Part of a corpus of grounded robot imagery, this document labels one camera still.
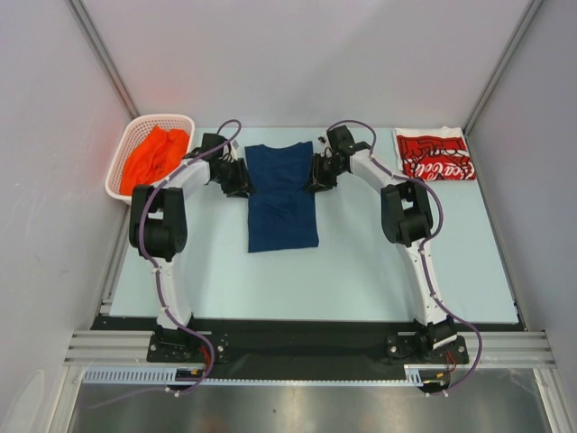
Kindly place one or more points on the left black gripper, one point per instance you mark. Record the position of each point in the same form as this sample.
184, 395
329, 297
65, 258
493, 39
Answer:
242, 185

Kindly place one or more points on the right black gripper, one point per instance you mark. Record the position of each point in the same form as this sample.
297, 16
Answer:
320, 172

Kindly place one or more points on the blue t shirt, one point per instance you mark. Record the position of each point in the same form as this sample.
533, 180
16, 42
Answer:
281, 212

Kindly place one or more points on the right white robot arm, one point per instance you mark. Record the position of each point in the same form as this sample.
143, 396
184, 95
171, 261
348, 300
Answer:
406, 220

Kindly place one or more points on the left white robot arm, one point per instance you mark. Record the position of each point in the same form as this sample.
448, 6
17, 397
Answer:
158, 230

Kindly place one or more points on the orange t shirt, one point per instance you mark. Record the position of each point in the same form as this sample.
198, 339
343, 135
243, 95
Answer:
156, 157

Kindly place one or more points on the white plastic laundry basket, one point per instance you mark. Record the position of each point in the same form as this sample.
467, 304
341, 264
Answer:
134, 134

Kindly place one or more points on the red folded Coca-Cola t shirt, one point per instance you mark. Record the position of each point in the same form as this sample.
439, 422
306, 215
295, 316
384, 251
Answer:
434, 154

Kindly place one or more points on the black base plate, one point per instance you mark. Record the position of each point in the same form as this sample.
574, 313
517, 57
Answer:
294, 350

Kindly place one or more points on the left corner aluminium post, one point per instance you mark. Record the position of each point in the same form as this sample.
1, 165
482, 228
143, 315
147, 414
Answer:
97, 45

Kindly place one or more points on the corner aluminium post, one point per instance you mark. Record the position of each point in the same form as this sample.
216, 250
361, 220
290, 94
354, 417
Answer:
513, 44
97, 45

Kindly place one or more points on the aluminium extrusion rail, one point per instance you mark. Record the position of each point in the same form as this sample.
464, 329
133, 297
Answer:
523, 350

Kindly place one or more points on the right corner aluminium post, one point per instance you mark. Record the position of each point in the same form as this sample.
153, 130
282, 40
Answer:
513, 44

